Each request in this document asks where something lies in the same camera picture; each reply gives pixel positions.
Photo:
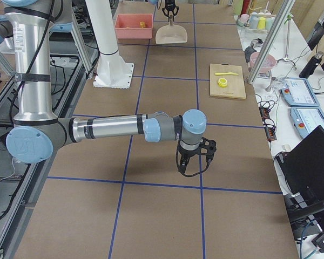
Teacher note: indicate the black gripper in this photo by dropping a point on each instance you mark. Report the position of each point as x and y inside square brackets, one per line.
[170, 5]
[186, 154]

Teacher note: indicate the beige plastic dustpan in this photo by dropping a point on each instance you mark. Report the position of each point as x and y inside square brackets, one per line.
[171, 33]

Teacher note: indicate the yellow toy ginger root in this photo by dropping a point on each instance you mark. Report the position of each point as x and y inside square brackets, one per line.
[142, 24]

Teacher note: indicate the pink plastic bin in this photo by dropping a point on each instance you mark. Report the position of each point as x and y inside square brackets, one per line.
[133, 20]

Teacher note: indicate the grey cup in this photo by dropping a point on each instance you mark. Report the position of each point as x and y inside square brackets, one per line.
[243, 20]

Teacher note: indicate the yellow toy knife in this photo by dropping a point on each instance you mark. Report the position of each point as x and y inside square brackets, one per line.
[226, 74]

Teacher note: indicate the yellow lemon half toy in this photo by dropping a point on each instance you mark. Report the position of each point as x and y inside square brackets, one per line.
[222, 82]

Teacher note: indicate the dark grey cloth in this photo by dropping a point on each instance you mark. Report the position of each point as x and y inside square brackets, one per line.
[248, 52]

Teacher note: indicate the wooden cutting board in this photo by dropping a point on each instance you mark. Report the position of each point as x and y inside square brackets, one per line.
[236, 85]

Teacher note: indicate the yellow cup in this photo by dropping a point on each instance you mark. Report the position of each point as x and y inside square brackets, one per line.
[261, 23]

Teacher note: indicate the metal stand rod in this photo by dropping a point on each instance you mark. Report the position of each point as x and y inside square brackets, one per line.
[286, 59]

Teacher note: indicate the black monitor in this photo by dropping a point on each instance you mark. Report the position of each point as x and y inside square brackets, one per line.
[303, 169]

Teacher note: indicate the black water bottle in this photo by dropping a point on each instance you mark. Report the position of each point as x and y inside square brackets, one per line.
[312, 64]

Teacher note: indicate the person in dark clothes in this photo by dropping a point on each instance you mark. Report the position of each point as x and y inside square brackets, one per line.
[316, 35]

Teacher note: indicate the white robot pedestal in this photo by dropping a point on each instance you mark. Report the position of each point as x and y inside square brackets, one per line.
[112, 70]

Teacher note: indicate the aluminium frame post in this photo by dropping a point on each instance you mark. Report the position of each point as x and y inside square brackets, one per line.
[276, 26]

